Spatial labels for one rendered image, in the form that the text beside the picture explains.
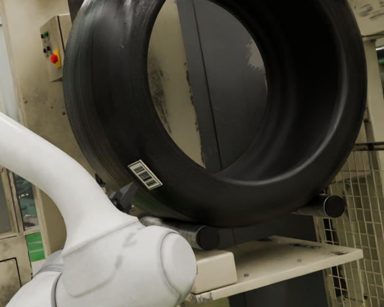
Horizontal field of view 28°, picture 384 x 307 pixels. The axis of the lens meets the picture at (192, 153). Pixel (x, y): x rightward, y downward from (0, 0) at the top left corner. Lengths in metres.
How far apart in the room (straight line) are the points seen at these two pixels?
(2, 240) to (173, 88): 0.61
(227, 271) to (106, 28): 0.49
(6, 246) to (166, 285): 1.20
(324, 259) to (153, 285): 0.71
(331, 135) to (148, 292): 0.74
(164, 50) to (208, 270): 0.59
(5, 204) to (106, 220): 1.19
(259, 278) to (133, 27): 0.52
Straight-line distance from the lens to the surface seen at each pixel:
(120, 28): 1.36
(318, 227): 1.97
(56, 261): 1.07
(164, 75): 1.78
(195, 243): 1.41
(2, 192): 2.08
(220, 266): 1.42
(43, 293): 0.97
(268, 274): 1.48
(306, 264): 1.51
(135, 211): 1.71
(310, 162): 1.49
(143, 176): 1.37
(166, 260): 0.86
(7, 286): 2.05
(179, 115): 1.78
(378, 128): 1.99
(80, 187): 0.92
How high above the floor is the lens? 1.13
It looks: 3 degrees down
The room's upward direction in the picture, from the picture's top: 10 degrees counter-clockwise
